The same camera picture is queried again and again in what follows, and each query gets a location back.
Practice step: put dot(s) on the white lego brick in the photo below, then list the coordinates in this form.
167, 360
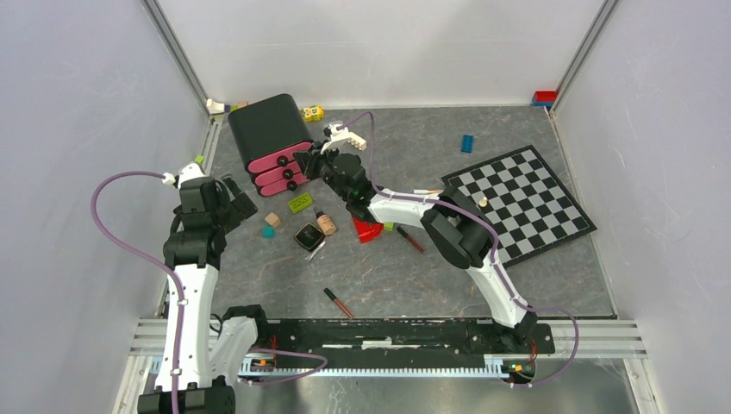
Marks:
356, 141

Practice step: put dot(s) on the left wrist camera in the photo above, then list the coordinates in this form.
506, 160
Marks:
192, 170

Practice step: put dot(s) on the silver tweezers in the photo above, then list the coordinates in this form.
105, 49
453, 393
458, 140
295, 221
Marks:
313, 253

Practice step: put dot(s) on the red blue corner blocks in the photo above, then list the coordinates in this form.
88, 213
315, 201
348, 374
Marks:
544, 98

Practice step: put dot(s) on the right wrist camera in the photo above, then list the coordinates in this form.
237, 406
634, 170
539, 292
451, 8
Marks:
336, 135

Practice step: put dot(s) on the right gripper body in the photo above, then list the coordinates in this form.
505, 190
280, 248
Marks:
321, 166

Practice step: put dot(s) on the wooden cube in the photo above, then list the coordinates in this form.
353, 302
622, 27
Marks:
273, 220

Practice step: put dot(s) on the teal cube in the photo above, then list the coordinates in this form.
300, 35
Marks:
268, 232

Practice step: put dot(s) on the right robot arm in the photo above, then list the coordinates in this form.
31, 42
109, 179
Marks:
455, 225

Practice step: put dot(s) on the white toy block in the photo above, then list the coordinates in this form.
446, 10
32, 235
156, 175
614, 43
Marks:
214, 108

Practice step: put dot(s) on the green lego brick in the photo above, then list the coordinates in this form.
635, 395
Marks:
300, 203

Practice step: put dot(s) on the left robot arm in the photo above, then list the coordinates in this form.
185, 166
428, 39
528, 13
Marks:
195, 376

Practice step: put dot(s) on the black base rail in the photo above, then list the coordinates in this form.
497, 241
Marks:
400, 345

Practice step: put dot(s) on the red D-shaped toy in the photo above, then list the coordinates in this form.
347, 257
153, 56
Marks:
367, 232

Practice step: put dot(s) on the foundation bottle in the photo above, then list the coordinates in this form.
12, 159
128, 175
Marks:
325, 222

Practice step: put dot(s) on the brown lip gloss tube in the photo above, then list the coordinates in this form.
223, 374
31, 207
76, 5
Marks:
338, 303

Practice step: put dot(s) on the red lipstick tube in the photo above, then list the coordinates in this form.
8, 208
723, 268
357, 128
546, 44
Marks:
409, 238

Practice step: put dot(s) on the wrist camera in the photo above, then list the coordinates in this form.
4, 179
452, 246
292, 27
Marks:
192, 170
336, 135

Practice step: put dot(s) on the black compact case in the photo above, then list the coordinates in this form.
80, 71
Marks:
309, 237

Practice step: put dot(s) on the blue lego brick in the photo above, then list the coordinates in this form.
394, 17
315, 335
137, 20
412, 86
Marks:
467, 143

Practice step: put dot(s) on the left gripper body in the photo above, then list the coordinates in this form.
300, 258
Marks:
240, 208

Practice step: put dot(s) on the black pink drawer organizer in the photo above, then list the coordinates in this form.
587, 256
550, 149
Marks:
267, 133

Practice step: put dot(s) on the yellow toy block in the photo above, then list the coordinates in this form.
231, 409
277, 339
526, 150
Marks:
313, 113

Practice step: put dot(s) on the black white chessboard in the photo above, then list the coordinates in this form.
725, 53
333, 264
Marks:
528, 206

